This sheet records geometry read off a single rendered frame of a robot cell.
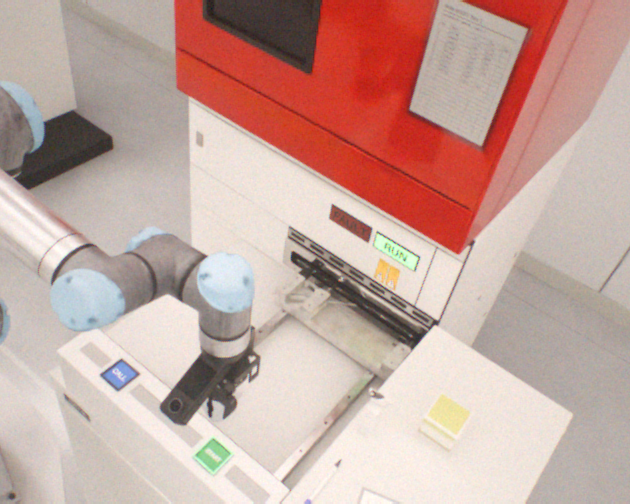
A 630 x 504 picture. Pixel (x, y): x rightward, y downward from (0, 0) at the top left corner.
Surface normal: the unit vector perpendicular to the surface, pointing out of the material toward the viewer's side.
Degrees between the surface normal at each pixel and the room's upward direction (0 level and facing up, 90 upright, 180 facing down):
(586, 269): 90
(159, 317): 0
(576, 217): 90
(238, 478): 0
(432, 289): 90
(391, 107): 90
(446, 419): 0
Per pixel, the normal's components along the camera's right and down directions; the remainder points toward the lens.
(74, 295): -0.44, 0.27
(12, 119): 0.90, 0.10
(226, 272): 0.13, -0.69
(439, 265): -0.61, 0.50
